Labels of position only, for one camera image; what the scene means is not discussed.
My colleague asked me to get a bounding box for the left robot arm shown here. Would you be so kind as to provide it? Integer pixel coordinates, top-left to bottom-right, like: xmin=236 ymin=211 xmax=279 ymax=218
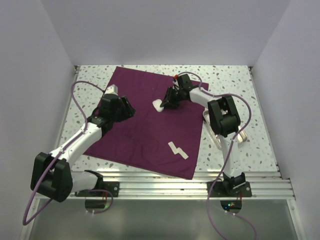
xmin=30 ymin=93 xmax=136 ymax=203

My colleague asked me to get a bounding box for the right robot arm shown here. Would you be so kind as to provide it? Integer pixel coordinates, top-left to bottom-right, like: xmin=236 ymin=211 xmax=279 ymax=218
xmin=160 ymin=74 xmax=246 ymax=197

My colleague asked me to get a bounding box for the white gauze pad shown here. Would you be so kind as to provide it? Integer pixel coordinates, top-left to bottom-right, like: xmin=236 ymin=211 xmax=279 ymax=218
xmin=152 ymin=99 xmax=164 ymax=113

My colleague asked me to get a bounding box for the white zigzag tape strip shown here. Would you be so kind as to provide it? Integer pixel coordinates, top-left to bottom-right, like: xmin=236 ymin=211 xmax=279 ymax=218
xmin=168 ymin=141 xmax=189 ymax=160

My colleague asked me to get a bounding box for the stainless steel tray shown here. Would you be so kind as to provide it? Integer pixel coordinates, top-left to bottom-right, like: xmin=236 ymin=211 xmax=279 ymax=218
xmin=202 ymin=108 xmax=248 ymax=150

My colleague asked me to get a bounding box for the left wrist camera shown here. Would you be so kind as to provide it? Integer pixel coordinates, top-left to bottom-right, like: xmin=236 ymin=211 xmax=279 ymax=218
xmin=105 ymin=84 xmax=118 ymax=95

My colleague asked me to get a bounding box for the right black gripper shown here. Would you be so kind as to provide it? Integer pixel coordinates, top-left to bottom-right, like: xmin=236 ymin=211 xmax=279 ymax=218
xmin=160 ymin=86 xmax=183 ymax=110

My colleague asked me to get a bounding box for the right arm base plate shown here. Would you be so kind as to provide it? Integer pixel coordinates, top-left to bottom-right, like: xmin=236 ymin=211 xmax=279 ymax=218
xmin=206 ymin=180 xmax=253 ymax=198

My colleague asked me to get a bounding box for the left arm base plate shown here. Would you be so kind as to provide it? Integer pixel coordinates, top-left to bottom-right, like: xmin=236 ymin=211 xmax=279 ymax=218
xmin=74 ymin=181 xmax=120 ymax=198

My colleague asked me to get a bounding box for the purple cloth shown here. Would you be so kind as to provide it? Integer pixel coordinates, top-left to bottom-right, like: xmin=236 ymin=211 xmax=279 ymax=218
xmin=85 ymin=67 xmax=204 ymax=180

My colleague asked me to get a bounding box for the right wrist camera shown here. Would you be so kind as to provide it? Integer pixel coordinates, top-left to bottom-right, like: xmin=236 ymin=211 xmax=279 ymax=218
xmin=172 ymin=74 xmax=180 ymax=90

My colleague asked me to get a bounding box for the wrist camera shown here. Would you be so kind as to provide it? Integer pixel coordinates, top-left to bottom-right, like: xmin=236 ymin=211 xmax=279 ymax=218
xmin=172 ymin=74 xmax=180 ymax=90
xmin=105 ymin=84 xmax=118 ymax=95

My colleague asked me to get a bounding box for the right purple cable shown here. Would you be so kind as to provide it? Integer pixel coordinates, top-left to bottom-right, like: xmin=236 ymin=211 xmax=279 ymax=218
xmin=178 ymin=71 xmax=257 ymax=240

